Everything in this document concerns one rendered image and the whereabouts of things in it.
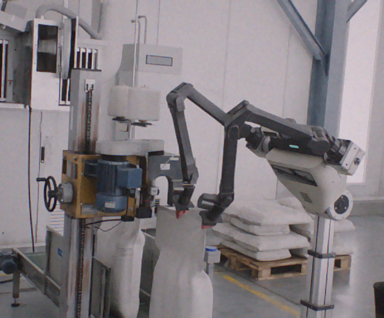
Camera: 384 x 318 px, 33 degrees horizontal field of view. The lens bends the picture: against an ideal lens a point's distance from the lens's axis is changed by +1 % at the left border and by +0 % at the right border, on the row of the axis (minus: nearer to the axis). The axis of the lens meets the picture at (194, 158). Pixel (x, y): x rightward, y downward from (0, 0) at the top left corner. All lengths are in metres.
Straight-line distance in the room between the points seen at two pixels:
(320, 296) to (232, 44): 5.56
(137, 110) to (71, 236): 0.73
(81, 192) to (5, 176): 2.76
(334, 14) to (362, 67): 1.19
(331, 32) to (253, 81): 1.32
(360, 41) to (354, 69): 0.41
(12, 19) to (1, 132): 1.01
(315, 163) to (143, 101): 0.86
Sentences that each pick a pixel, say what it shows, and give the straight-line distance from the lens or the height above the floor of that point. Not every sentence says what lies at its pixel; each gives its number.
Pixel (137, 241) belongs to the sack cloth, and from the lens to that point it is 3.68.
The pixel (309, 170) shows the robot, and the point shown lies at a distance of 2.92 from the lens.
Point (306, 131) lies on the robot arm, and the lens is 2.69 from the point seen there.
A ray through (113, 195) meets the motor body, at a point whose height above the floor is 1.17.
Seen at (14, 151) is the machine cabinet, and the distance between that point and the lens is 5.93.
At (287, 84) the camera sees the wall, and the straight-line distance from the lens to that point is 8.96.
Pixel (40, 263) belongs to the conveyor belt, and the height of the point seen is 0.38.
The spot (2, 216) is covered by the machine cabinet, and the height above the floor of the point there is 0.46.
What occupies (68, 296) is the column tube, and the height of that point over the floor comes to 0.61.
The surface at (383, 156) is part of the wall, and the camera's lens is 10.35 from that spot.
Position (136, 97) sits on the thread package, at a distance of 3.10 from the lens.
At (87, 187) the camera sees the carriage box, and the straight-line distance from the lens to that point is 3.23.
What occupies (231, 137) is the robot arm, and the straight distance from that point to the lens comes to 2.58.
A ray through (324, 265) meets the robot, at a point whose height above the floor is 0.89.
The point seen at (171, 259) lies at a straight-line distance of 3.25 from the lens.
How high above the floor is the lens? 1.69
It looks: 6 degrees down
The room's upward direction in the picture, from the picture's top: 4 degrees clockwise
